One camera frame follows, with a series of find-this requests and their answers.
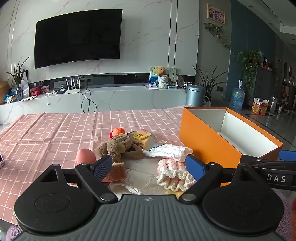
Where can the potted long leaf plant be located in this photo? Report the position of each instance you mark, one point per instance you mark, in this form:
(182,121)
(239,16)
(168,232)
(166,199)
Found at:
(208,82)

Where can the black wall television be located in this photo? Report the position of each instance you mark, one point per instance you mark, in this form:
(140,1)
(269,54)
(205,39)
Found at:
(78,36)

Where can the white marble TV console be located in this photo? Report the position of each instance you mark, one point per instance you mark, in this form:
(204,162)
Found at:
(96,99)

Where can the brown sponge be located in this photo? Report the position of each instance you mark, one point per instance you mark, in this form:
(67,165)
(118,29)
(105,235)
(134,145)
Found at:
(117,173)

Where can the gold round vase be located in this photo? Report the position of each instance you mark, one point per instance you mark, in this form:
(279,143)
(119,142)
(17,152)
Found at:
(4,90)

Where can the blue water jug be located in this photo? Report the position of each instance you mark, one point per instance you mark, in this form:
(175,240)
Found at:
(237,97)

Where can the pink checkered tablecloth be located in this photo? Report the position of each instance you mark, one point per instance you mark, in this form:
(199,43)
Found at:
(32,142)

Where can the hanging green vine plant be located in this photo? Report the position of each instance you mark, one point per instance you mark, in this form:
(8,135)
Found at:
(250,61)

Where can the framed wall picture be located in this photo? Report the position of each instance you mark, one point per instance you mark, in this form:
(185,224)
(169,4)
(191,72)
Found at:
(216,14)

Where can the grey metal trash bin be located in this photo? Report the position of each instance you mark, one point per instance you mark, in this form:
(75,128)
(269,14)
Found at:
(195,95)

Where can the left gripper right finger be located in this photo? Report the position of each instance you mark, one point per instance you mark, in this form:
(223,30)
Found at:
(207,178)

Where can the silver yellow wipes pack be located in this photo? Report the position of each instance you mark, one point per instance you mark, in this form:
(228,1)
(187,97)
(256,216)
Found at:
(145,139)

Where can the brown plush toy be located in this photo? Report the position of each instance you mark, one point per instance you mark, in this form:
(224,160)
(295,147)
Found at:
(119,146)

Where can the orange crochet ball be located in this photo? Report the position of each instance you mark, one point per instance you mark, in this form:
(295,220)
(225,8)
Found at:
(116,131)

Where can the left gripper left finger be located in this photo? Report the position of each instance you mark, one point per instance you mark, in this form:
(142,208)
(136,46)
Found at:
(91,177)

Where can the white cloth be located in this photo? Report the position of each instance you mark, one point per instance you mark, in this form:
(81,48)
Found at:
(177,153)

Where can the orange cardboard box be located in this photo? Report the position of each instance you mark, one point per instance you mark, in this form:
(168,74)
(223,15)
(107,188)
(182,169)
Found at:
(221,135)

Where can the person hand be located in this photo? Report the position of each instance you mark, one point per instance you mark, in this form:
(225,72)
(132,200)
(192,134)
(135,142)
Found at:
(293,215)

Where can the orange tissue box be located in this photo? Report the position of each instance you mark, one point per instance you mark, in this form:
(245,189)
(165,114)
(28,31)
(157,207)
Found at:
(259,106)

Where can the white wifi router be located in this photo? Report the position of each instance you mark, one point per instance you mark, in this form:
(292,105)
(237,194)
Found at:
(73,85)

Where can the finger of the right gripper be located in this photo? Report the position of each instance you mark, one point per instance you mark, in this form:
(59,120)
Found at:
(287,155)
(262,163)

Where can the pink white crochet piece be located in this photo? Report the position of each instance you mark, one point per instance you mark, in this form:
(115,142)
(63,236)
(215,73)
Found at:
(172,175)

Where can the pink egg sponge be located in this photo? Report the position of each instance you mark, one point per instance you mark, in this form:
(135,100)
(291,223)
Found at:
(85,156)

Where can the small teddy bear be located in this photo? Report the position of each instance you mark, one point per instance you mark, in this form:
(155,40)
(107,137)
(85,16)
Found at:
(160,71)

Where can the green plant in vase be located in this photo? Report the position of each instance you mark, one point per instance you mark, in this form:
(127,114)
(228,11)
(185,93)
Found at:
(17,75)

